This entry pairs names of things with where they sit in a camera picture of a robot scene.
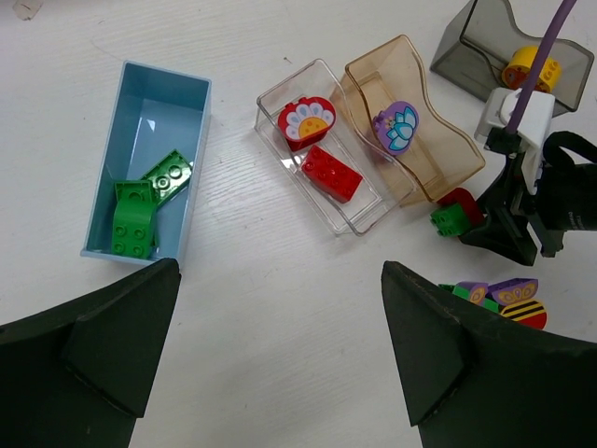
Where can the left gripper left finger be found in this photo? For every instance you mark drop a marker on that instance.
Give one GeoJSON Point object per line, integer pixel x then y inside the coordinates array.
{"type": "Point", "coordinates": [80, 374]}

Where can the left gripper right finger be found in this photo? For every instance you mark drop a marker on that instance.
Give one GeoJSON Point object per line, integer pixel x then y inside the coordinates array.
{"type": "Point", "coordinates": [472, 378]}

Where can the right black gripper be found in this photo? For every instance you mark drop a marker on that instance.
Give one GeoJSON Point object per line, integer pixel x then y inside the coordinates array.
{"type": "Point", "coordinates": [564, 200]}

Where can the red curved lego brick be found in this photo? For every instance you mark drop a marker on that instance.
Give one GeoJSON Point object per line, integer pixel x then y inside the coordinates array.
{"type": "Point", "coordinates": [467, 202]}

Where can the small green lego brick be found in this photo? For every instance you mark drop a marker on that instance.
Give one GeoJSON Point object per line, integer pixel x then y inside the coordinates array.
{"type": "Point", "coordinates": [450, 221]}

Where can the purple butterfly wing lego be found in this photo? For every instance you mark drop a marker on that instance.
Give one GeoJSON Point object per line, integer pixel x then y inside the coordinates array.
{"type": "Point", "coordinates": [513, 290]}

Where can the purple lotus lego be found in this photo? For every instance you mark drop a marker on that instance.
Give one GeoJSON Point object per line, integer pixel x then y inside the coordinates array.
{"type": "Point", "coordinates": [396, 126]}

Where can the green curved lego brick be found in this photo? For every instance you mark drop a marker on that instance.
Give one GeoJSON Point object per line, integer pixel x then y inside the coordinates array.
{"type": "Point", "coordinates": [135, 219]}

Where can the smoky grey container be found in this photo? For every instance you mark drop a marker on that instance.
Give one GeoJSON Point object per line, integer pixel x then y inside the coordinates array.
{"type": "Point", "coordinates": [481, 40]}

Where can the red long lego brick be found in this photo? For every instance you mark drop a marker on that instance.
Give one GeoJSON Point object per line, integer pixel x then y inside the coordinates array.
{"type": "Point", "coordinates": [331, 175]}

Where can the red flower lego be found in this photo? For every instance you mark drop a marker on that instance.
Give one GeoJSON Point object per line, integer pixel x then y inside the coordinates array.
{"type": "Point", "coordinates": [306, 121]}

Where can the green lego plate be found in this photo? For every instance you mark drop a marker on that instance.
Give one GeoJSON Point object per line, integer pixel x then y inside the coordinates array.
{"type": "Point", "coordinates": [169, 176]}

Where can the blue plastic container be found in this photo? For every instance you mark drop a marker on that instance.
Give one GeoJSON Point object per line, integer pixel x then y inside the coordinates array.
{"type": "Point", "coordinates": [156, 111]}

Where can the orange transparent container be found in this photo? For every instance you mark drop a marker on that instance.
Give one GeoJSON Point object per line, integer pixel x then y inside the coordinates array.
{"type": "Point", "coordinates": [419, 155]}

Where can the green purple butterfly lego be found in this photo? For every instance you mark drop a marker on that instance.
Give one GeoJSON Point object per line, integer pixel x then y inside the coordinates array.
{"type": "Point", "coordinates": [473, 292]}

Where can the clear plastic container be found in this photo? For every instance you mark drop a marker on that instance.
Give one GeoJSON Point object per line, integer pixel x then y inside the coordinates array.
{"type": "Point", "coordinates": [372, 200]}

